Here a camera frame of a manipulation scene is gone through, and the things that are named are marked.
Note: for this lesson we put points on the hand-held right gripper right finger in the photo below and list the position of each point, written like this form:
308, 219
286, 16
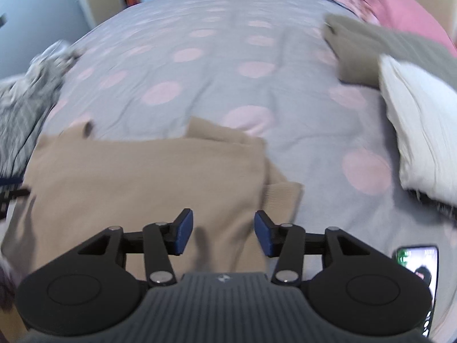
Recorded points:
266, 234

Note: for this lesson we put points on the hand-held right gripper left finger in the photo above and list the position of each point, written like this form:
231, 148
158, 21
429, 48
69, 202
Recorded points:
184, 232

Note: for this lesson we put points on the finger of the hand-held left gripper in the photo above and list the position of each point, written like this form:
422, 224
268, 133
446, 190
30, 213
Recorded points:
14, 194

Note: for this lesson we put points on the beige sweater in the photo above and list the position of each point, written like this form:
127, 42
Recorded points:
142, 178

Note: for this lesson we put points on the grey striped garment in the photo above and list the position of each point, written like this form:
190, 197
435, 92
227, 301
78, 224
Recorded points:
25, 100

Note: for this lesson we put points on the grey pink-dotted blanket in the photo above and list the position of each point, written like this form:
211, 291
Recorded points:
303, 114

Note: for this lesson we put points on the black smartphone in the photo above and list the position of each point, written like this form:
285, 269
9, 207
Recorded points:
423, 268

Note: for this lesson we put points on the white ribbed garment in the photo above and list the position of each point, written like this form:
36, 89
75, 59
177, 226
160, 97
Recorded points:
425, 125

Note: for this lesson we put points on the olive green garment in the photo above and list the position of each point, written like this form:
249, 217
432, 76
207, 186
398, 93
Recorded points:
357, 50

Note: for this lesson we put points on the pink patterned garment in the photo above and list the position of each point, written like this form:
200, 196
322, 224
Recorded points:
342, 1

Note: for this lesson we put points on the pink pillow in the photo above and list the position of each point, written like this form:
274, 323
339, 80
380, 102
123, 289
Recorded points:
400, 7

